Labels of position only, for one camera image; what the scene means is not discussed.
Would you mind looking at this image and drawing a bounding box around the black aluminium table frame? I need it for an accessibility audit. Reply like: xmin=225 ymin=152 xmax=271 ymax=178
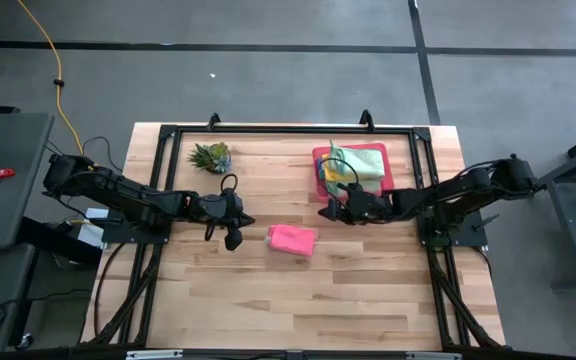
xmin=80 ymin=108 xmax=508 ymax=360

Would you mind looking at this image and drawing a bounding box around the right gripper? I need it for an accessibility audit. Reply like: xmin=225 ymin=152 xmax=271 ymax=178
xmin=317 ymin=182 xmax=395 ymax=226

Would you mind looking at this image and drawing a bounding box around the pink plastic bin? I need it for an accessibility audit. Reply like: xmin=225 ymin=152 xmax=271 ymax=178
xmin=311 ymin=141 xmax=396 ymax=201

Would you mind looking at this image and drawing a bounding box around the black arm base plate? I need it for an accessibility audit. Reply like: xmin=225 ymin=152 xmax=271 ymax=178
xmin=101 ymin=204 xmax=175 ymax=245
xmin=415 ymin=207 xmax=490 ymax=249

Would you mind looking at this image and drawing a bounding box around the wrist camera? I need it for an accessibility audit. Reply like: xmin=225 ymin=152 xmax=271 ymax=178
xmin=219 ymin=191 xmax=245 ymax=215
xmin=348 ymin=183 xmax=373 ymax=207

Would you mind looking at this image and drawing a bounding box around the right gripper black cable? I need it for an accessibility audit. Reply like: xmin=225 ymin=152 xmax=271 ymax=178
xmin=320 ymin=156 xmax=419 ymax=225

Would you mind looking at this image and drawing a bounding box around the dark grey side table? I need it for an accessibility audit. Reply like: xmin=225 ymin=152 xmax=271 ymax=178
xmin=0 ymin=112 xmax=55 ymax=252

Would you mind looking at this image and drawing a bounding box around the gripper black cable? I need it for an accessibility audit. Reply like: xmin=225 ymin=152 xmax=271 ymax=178
xmin=320 ymin=156 xmax=419 ymax=225
xmin=204 ymin=172 xmax=240 ymax=243

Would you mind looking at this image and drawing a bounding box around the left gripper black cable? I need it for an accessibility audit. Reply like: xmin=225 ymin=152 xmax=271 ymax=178
xmin=204 ymin=172 xmax=240 ymax=243

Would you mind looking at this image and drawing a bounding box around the white power adapter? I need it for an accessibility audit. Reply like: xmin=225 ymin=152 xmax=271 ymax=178
xmin=75 ymin=207 xmax=110 ymax=250

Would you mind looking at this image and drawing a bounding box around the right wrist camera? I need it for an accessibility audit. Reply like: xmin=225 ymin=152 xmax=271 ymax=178
xmin=348 ymin=183 xmax=373 ymax=207

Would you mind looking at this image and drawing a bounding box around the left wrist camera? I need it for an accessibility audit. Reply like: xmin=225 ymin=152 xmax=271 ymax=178
xmin=219 ymin=191 xmax=245 ymax=215

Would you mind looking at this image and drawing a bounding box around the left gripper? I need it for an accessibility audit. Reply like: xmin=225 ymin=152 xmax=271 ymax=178
xmin=186 ymin=191 xmax=257 ymax=253

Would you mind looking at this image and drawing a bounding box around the silver metal bracket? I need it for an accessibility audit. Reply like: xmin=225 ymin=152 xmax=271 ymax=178
xmin=126 ymin=349 xmax=184 ymax=360
xmin=405 ymin=352 xmax=463 ymax=360

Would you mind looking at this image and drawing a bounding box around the succulent plant in black pot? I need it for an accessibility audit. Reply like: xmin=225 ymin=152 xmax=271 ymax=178
xmin=186 ymin=141 xmax=232 ymax=176

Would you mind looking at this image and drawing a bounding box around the pink microfiber towel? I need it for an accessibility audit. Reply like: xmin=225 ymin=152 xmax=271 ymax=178
xmin=265 ymin=223 xmax=320 ymax=258

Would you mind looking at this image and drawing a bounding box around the yellow microfiber towel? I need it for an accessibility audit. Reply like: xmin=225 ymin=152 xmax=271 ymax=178
xmin=321 ymin=154 xmax=364 ymax=184

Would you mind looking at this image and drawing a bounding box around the yellow extension cable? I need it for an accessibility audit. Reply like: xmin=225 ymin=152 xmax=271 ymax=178
xmin=16 ymin=0 xmax=100 ymax=172

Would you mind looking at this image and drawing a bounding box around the grey metal stand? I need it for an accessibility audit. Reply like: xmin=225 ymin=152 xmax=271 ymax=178
xmin=537 ymin=124 xmax=576 ymax=296

